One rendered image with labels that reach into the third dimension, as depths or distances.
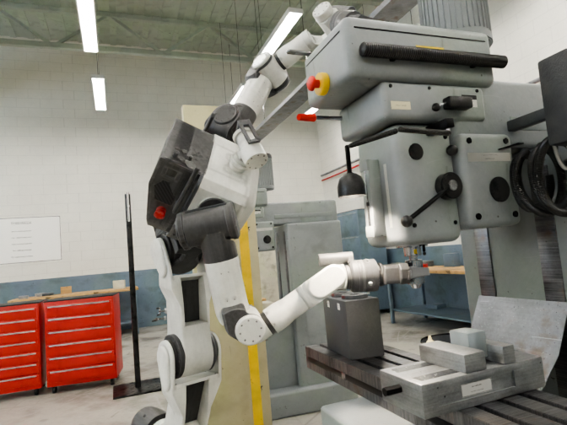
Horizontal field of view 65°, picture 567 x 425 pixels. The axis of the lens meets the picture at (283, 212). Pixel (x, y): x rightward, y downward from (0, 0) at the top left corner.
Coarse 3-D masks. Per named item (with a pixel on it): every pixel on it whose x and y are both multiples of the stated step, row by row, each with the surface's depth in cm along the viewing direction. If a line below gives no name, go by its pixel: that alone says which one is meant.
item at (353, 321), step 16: (336, 304) 151; (352, 304) 143; (368, 304) 145; (336, 320) 152; (352, 320) 143; (368, 320) 144; (336, 336) 153; (352, 336) 142; (368, 336) 144; (352, 352) 142; (368, 352) 143
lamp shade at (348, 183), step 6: (348, 174) 113; (354, 174) 113; (342, 180) 113; (348, 180) 112; (354, 180) 112; (360, 180) 113; (342, 186) 113; (348, 186) 112; (354, 186) 111; (360, 186) 112; (342, 192) 113; (348, 192) 112; (354, 192) 111; (360, 192) 112
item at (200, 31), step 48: (0, 0) 788; (48, 0) 803; (96, 0) 812; (144, 0) 828; (192, 0) 842; (240, 0) 856; (288, 0) 866; (336, 0) 740; (48, 48) 815; (192, 48) 1034; (240, 48) 944
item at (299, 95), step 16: (384, 0) 425; (400, 0) 417; (416, 0) 420; (368, 16) 453; (384, 16) 444; (400, 16) 447; (256, 32) 832; (304, 80) 608; (288, 96) 665; (304, 96) 656; (272, 112) 734; (288, 112) 725; (256, 128) 813; (272, 128) 810
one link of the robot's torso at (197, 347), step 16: (160, 240) 148; (160, 256) 145; (160, 272) 146; (160, 288) 149; (176, 288) 143; (192, 288) 151; (208, 288) 150; (176, 304) 144; (192, 304) 151; (208, 304) 149; (176, 320) 145; (192, 320) 150; (208, 320) 148; (176, 336) 144; (192, 336) 144; (208, 336) 147; (176, 352) 141; (192, 352) 142; (208, 352) 146; (176, 368) 141; (192, 368) 143; (208, 368) 148
